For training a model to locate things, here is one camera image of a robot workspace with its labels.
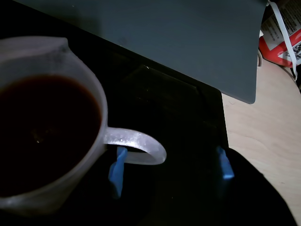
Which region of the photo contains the black gripper finger blue tape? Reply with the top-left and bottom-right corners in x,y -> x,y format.
103,146 -> 151,226
211,145 -> 298,226

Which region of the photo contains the translucent white kettle dark liquid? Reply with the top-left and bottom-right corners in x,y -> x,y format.
0,35 -> 167,216

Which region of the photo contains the black flat base with recess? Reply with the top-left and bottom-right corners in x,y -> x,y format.
0,0 -> 230,226

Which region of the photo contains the red cardboard box with labels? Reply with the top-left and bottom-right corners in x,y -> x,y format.
258,0 -> 301,69

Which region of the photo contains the dark grey flat panel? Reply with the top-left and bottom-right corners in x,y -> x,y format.
13,0 -> 269,105

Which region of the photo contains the white flat strap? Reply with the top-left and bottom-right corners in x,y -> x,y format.
267,0 -> 299,80

